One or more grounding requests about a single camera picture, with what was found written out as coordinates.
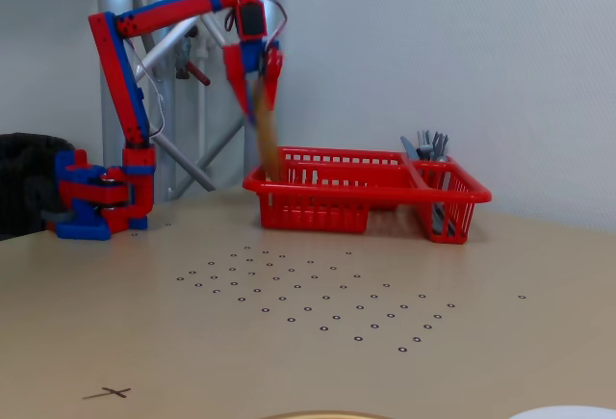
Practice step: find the blue red gripper finger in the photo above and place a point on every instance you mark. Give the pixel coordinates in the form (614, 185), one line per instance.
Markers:
(236, 72)

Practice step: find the blue gripper body, black motor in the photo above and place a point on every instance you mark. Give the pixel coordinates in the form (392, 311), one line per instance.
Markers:
(251, 59)

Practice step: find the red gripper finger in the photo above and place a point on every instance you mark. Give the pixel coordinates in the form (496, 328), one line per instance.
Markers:
(273, 72)

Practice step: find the gold plastic plate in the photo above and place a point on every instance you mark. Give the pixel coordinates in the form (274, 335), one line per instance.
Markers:
(267, 144)

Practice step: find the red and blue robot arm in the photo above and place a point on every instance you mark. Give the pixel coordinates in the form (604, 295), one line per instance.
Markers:
(125, 91)

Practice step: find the red plastic dish rack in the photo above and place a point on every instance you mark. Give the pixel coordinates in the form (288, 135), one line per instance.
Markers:
(337, 188)

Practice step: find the blue grey plastic knife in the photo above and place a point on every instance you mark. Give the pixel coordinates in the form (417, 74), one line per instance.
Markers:
(409, 147)

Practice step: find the light grey plastic fork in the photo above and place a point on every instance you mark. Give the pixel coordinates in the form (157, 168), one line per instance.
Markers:
(423, 139)

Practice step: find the dark grey plastic fork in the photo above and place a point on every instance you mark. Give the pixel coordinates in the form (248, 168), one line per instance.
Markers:
(440, 143)

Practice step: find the grey table clamp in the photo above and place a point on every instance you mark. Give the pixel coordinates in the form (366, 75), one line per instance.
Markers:
(55, 217)

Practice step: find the black fabric bag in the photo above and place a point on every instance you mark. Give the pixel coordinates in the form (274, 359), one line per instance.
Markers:
(19, 183)

